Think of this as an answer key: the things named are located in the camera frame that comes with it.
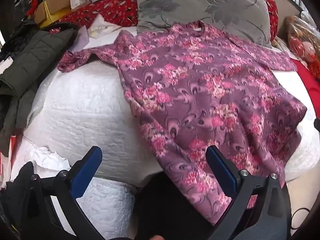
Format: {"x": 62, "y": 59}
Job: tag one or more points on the plain red cloth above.
{"x": 308, "y": 87}

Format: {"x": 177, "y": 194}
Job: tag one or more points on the yellow cardboard box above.
{"x": 53, "y": 5}

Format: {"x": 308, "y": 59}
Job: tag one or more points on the purple floral shirt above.
{"x": 200, "y": 92}

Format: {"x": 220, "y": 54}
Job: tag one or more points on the lavender paper sheet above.
{"x": 83, "y": 38}

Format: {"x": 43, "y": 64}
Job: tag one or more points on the clear plastic packet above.
{"x": 102, "y": 27}

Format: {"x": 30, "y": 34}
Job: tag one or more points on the dark green padded jacket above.
{"x": 30, "y": 62}

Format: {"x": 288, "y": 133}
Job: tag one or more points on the doll in plastic wrap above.
{"x": 303, "y": 42}

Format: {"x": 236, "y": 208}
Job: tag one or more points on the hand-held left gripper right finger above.
{"x": 221, "y": 172}

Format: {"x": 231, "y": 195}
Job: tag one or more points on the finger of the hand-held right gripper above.
{"x": 317, "y": 123}

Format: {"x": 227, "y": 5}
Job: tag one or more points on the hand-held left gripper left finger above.
{"x": 86, "y": 170}

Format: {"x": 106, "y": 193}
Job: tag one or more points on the grey floral pillow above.
{"x": 200, "y": 2}

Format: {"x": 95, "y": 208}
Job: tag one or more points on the crumpled white tissue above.
{"x": 48, "y": 158}

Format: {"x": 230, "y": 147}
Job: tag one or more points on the red patterned quilt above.
{"x": 112, "y": 10}

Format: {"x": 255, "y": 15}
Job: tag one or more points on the white quilted bedspread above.
{"x": 82, "y": 110}

